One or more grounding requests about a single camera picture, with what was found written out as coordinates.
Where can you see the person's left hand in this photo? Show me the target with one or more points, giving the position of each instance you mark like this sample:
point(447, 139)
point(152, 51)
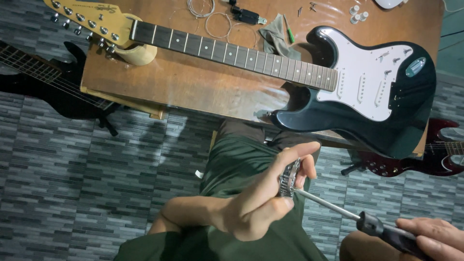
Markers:
point(250, 214)

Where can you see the person's right hand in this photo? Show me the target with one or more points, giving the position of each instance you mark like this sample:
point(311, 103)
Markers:
point(442, 239)

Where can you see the person's right fingers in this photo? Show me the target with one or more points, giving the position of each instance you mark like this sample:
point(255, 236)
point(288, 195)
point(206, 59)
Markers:
point(435, 228)

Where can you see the chrome guitar bridge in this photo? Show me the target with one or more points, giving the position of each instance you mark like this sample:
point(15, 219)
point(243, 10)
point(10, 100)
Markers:
point(289, 177)

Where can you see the dark red electric guitar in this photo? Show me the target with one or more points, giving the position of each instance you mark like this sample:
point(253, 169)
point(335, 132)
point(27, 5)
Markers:
point(438, 163)

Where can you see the person's right leg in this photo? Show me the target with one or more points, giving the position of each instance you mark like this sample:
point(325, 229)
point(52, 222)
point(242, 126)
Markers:
point(362, 248)

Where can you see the black white electric guitar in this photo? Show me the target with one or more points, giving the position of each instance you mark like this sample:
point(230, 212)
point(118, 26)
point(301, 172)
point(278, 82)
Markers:
point(362, 119)

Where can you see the person's green shorts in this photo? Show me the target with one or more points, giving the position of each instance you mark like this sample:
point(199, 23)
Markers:
point(239, 163)

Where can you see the white guitar knob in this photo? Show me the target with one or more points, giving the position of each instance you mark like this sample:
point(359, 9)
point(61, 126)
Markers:
point(354, 9)
point(355, 19)
point(364, 16)

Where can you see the white plastic guitar cover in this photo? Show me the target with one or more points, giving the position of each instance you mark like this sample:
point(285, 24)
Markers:
point(389, 3)

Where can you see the grey green cloth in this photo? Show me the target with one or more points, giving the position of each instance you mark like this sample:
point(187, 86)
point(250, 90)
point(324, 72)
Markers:
point(275, 36)

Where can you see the small metal screw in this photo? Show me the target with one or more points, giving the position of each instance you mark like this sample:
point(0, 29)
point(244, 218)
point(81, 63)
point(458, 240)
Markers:
point(313, 6)
point(299, 11)

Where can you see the cream guitar neck rest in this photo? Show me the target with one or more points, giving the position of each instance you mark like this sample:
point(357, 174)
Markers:
point(139, 54)

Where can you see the black bass guitar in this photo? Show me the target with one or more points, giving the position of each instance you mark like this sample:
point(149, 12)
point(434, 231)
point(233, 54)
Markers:
point(54, 90)

